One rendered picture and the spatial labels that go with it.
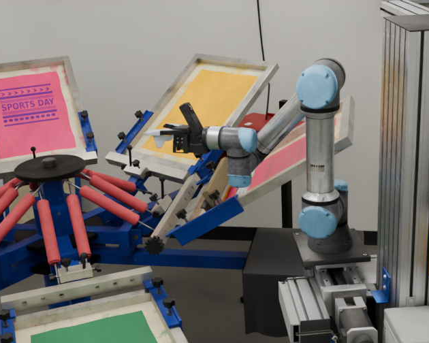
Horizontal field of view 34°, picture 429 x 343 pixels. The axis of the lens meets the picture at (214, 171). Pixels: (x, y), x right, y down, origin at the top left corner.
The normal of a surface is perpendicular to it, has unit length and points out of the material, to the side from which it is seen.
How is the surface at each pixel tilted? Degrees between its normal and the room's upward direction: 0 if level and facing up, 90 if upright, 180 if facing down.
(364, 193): 90
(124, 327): 0
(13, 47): 90
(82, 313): 90
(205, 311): 0
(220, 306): 0
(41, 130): 32
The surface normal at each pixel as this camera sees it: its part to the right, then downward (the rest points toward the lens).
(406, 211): 0.05, 0.34
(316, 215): -0.35, 0.47
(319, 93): -0.36, 0.22
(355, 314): -0.06, -0.94
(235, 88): -0.40, -0.64
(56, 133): 0.12, -0.63
